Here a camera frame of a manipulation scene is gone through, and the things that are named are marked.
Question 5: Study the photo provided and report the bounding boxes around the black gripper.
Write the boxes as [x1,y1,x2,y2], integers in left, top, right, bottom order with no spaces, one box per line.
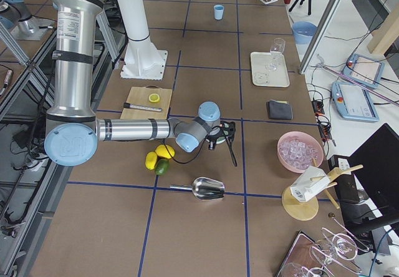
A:
[206,120,238,167]

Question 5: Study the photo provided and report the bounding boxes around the light blue cup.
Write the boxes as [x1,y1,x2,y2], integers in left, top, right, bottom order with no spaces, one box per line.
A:
[213,4,224,21]

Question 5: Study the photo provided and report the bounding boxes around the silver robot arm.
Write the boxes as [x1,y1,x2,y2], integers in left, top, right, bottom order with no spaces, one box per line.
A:
[44,0,236,167]

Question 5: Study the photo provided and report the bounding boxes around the steel ice scoop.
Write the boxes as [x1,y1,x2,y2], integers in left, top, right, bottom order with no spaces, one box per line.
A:
[170,177,225,200]

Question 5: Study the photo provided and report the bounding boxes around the pink bowl with ice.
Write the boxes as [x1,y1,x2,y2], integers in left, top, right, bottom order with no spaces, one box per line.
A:
[277,131,324,173]

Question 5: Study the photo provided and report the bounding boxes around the blue bowl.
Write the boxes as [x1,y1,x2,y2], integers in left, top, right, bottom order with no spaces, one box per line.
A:
[292,21,317,44]

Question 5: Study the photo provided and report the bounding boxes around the yellow lemon upper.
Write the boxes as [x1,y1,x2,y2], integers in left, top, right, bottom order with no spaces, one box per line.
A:
[155,144,175,159]

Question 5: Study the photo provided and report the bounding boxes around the yellow lemon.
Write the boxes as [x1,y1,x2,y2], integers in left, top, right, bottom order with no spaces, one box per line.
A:
[155,144,175,159]
[145,152,158,170]

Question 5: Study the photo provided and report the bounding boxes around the green lime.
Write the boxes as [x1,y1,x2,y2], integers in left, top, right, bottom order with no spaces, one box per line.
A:
[154,158,170,175]

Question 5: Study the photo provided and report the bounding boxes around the yellow lemon lower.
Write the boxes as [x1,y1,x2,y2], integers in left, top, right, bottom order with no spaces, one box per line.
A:
[145,152,158,170]

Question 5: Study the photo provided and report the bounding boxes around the cream bear tray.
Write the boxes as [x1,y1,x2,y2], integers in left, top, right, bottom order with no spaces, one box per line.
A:
[250,52,290,88]

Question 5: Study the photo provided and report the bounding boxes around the half lemon slice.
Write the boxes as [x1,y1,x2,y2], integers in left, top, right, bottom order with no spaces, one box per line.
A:
[148,93,161,104]

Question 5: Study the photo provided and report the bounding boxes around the white paper carton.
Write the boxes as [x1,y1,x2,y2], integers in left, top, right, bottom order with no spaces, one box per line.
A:
[289,166,330,203]

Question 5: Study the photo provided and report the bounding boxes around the wooden cutting board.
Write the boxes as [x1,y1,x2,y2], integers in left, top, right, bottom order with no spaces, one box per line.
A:
[120,86,173,120]

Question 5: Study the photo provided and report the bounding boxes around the wooden cup stand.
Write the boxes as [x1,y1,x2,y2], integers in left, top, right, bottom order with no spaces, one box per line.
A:
[282,165,363,221]

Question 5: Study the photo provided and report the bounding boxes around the clear wine glass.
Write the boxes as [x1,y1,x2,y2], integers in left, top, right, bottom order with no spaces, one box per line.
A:
[266,37,286,72]

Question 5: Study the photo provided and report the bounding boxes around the steel rod with black tip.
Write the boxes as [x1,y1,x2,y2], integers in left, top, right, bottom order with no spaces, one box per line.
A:
[123,102,163,112]

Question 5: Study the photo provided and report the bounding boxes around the near teach pendant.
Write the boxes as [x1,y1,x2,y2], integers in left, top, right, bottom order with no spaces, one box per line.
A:
[331,82,379,122]

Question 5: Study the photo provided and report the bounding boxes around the teach pendant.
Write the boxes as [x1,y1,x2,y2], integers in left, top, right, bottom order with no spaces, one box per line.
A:
[331,82,379,122]
[342,54,385,89]

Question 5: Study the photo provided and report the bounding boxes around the black monitor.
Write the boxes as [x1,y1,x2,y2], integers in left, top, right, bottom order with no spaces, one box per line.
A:
[329,122,399,237]

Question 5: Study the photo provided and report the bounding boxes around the upturned wine glasses on tray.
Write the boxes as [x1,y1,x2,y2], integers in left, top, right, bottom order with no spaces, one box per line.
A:
[276,224,370,276]

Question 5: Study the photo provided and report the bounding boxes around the far teach pendant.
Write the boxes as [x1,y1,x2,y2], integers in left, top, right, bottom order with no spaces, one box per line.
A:
[342,54,385,89]

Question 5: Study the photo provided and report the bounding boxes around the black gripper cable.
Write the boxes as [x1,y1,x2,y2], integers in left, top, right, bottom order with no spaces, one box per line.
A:
[170,142,213,165]

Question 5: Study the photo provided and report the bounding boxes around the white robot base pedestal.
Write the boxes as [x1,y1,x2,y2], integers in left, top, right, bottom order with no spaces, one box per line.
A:
[117,0,168,80]

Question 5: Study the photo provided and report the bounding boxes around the wooden post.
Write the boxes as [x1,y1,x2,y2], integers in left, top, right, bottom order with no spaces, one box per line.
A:
[367,4,398,54]

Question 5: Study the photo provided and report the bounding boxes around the aluminium frame post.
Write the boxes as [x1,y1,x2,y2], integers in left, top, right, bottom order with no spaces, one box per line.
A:
[299,0,342,74]

